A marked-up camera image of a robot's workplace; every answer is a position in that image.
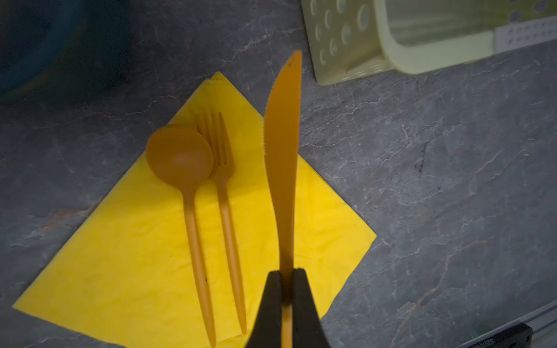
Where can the orange plastic spoon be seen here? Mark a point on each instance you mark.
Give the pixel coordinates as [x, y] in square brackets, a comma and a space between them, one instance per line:
[181, 157]

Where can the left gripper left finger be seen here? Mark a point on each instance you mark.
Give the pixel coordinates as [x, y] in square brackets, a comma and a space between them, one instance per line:
[266, 332]

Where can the yellow paper napkin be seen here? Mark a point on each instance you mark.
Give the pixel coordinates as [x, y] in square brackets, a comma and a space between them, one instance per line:
[125, 276]

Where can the dark teal plastic tray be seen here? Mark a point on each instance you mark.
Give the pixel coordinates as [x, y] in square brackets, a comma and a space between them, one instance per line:
[62, 51]

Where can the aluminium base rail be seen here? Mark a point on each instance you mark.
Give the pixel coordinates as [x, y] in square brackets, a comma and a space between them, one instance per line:
[535, 329]

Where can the light green plastic basket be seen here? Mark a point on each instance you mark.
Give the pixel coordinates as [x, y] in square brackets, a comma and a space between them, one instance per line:
[354, 39]

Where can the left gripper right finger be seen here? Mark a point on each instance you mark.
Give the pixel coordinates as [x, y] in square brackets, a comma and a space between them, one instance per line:
[307, 329]

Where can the orange plastic knife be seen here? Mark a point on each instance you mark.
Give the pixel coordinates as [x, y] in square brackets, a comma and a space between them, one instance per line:
[281, 143]

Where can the orange plastic fork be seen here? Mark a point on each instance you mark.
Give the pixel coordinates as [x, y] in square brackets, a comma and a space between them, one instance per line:
[213, 128]

